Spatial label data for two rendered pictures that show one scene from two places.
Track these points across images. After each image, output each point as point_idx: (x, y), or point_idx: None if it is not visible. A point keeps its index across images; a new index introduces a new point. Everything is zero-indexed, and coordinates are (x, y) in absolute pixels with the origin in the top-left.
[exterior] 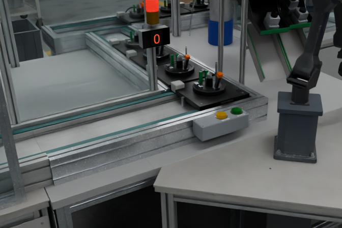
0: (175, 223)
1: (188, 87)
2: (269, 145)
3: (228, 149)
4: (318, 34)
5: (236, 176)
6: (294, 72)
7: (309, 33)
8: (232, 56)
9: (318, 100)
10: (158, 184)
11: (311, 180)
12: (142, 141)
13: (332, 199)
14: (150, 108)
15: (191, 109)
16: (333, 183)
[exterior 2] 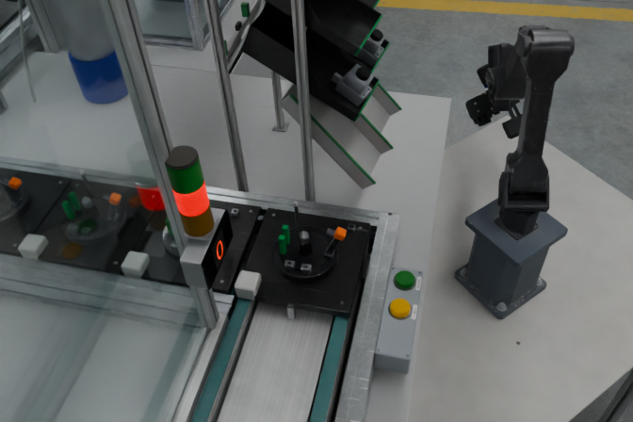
0: None
1: (268, 274)
2: (463, 296)
3: (431, 348)
4: (547, 122)
5: (506, 397)
6: (513, 192)
7: (529, 123)
8: (174, 118)
9: None
10: None
11: (578, 326)
12: None
13: (630, 340)
14: (243, 364)
15: (308, 314)
16: (600, 311)
